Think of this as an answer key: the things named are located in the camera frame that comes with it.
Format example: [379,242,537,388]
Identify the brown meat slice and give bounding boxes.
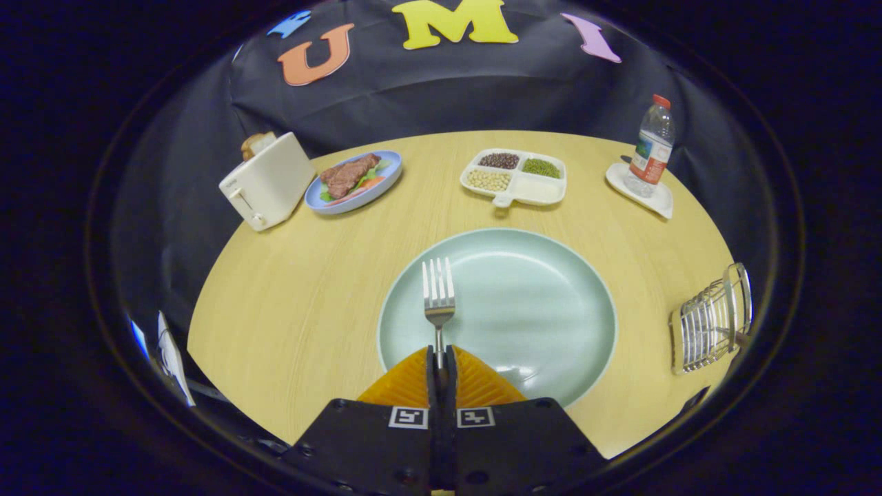
[319,154,382,200]

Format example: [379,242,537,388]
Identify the metal wire drain rack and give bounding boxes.
[669,262,753,376]

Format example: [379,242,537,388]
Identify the pile of yellow soybeans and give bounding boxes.
[466,169,513,192]

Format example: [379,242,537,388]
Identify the cream toaster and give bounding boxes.
[218,132,317,232]

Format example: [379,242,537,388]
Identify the black backdrop cloth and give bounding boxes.
[110,0,779,331]

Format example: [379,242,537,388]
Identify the pale green plate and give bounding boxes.
[377,228,619,409]

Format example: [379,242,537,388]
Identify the white square saucer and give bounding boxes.
[606,161,674,220]

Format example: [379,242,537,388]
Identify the toast slice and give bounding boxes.
[240,132,278,162]

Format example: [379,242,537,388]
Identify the clear red-capped water bottle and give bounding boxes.
[624,94,676,199]

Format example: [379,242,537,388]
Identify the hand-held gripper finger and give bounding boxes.
[283,344,445,496]
[444,344,607,496]

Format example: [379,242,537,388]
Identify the blue plate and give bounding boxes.
[305,150,403,216]

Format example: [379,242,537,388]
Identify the wooden-handled metal fork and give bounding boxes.
[422,258,456,373]

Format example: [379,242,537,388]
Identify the white divided tray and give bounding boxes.
[460,148,568,208]

